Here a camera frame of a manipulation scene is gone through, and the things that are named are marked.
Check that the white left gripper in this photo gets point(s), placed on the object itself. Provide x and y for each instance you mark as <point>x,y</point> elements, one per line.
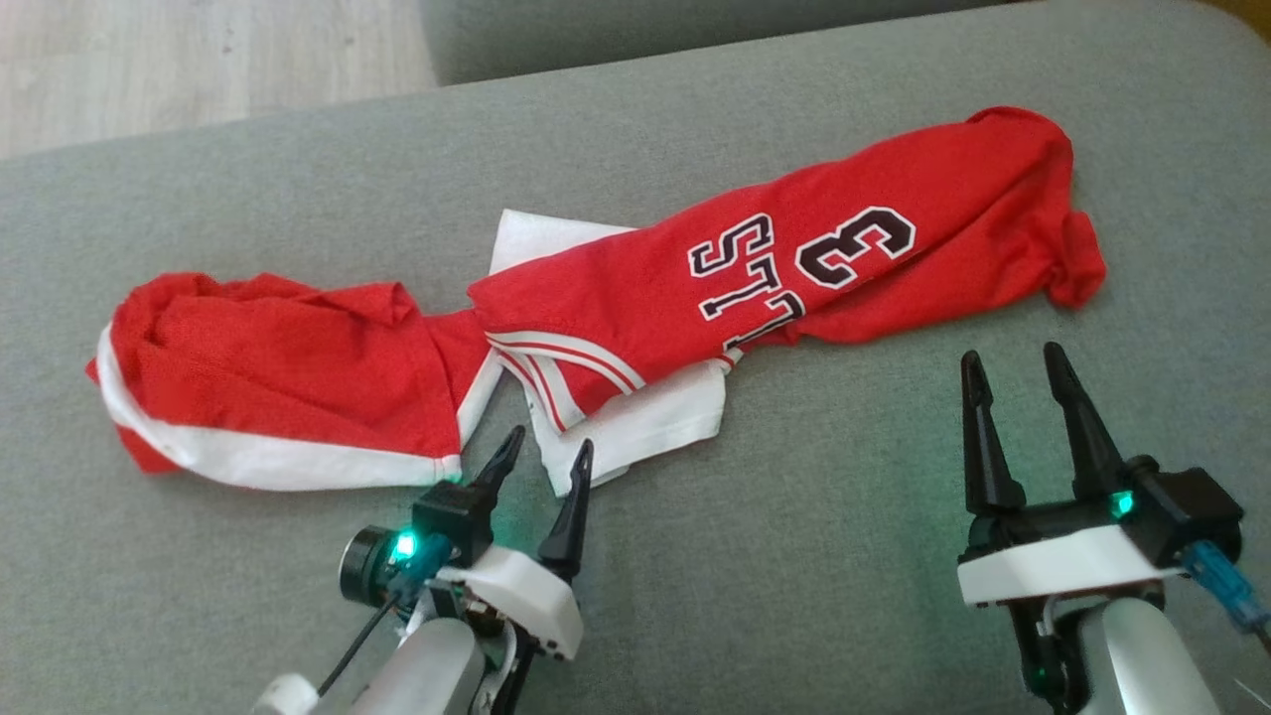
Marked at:
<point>526,596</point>

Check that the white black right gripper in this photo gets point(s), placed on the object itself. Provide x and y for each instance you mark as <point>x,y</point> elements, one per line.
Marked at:
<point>1053,566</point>

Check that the red basketball jersey white sleeves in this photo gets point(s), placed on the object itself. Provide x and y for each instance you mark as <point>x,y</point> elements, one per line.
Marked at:
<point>894,248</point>

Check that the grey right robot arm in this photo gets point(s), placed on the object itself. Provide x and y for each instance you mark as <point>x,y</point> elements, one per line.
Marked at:
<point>1142,665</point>

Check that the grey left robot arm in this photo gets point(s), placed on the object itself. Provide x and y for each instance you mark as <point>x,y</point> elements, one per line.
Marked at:
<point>427,675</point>

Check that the red shorts white stripe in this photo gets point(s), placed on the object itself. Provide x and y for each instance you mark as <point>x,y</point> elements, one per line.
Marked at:
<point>288,367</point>

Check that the grey sofa seat cushion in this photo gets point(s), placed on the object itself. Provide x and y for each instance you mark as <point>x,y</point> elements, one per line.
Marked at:
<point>645,35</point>

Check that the large yellow sofa backrest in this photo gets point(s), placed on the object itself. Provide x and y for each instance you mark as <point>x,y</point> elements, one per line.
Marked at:
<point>1246,15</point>

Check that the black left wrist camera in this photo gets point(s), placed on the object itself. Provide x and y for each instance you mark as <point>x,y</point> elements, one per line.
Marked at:
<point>452,521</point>

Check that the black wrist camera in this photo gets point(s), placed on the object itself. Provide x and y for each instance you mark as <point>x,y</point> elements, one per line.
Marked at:
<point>452,521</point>
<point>1192,506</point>

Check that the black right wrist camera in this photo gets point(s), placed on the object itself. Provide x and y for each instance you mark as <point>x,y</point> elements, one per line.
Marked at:
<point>1192,506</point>

